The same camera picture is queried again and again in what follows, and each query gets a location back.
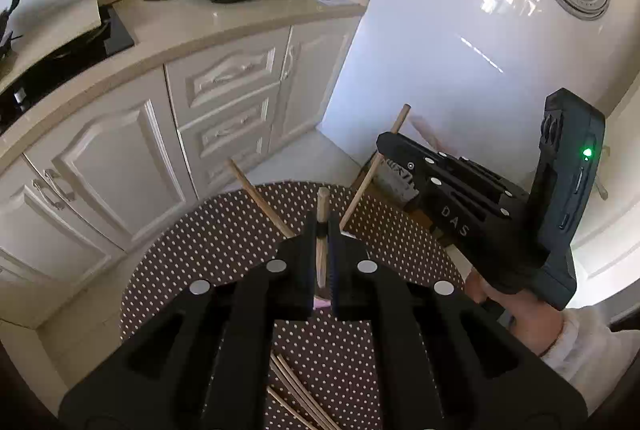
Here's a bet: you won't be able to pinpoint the single wooden chopstick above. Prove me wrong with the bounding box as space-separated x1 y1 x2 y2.
227 158 297 239
340 104 412 233
316 187 331 291

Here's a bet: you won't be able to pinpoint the white printed bag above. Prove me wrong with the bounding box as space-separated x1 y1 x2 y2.
381 157 420 211

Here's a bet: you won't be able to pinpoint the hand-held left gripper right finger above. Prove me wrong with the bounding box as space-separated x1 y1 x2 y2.
327 230 588 430

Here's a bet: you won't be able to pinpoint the cream base kitchen cabinets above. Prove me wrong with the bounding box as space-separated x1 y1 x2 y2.
0 0 371 326

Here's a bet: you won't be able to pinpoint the person's right hand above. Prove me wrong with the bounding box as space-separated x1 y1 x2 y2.
465 270 566 358

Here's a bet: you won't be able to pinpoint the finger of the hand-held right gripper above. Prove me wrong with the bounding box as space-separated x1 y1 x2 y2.
376 131 506 217
437 151 530 216

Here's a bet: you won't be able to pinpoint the black glass gas cooktop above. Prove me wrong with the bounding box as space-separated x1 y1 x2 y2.
0 5 136 131

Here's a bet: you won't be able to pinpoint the pink cup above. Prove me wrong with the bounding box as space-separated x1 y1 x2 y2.
312 232 368 311

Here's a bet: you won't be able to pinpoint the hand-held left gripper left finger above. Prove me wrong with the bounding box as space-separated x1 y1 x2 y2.
57 235 319 430

